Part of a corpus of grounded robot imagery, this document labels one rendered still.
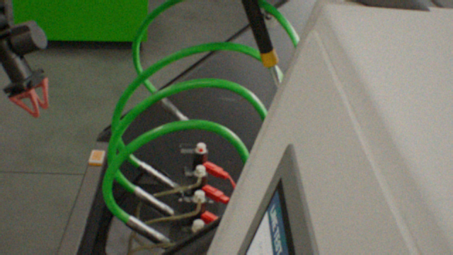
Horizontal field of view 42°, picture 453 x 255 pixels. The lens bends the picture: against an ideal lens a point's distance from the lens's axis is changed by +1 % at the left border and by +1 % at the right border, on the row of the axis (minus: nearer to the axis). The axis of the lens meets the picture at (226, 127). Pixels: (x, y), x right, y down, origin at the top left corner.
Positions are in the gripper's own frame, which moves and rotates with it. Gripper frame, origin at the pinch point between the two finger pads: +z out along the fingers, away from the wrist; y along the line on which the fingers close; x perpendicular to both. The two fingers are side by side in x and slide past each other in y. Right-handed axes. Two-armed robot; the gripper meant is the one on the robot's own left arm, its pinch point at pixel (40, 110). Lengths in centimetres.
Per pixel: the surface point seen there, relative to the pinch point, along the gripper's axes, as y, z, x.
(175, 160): 1.8, 24.0, -27.5
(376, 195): -92, -15, -86
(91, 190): -22.6, 14.4, -18.0
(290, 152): -76, -11, -78
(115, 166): -54, -4, -46
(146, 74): -38, -11, -49
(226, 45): -35, -11, -63
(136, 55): -17.0, -9.9, -39.0
